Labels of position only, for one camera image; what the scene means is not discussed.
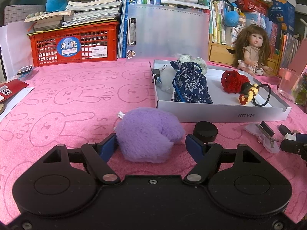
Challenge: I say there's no black round puck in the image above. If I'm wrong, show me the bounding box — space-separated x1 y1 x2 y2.
193 121 218 143

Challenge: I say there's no metal hair clip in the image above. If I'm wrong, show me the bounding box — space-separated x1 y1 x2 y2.
256 121 279 153

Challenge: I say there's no purple fluffy plush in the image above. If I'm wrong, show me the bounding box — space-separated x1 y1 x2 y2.
115 108 185 163

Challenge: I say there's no yellow red crochet hair tie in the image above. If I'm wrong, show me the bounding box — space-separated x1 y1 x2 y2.
238 83 272 107

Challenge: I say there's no blue floral drawstring pouch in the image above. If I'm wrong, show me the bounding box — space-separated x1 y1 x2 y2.
170 60 213 104

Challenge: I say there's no red crocheted pouch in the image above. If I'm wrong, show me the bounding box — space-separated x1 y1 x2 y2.
221 70 250 94

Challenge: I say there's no green floral fabric scrunchie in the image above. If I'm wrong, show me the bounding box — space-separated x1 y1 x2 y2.
179 54 208 75

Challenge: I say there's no white fluffy plush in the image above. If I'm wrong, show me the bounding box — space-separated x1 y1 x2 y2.
157 64 176 94

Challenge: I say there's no glass mug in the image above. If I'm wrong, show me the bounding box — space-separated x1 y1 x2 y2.
278 68 303 102

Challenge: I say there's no white cardboard box tray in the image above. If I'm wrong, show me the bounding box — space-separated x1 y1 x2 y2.
153 60 291 122

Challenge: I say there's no pink picture book stand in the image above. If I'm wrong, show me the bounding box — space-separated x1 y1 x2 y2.
287 39 307 75

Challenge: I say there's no black binder clip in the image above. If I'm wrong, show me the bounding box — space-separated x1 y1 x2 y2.
149 63 167 84

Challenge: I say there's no wooden desk organizer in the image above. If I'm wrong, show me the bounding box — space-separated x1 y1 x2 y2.
208 34 279 75

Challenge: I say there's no brown haired doll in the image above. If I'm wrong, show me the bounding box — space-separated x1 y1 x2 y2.
233 24 273 76

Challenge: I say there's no red booklet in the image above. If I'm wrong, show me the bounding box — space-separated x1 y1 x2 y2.
0 79 28 103

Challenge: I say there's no red plastic crate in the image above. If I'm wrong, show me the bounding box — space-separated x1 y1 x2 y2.
29 20 119 67

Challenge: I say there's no blue cardboard box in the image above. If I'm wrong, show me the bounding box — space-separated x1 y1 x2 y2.
267 0 295 34

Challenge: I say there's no translucent clipboard folder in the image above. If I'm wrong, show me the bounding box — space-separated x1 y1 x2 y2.
122 4 209 60

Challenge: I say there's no stack of books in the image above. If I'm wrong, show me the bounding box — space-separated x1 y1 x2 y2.
24 0 123 32

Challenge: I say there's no red basket on books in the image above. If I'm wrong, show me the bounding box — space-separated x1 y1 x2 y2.
236 0 268 16

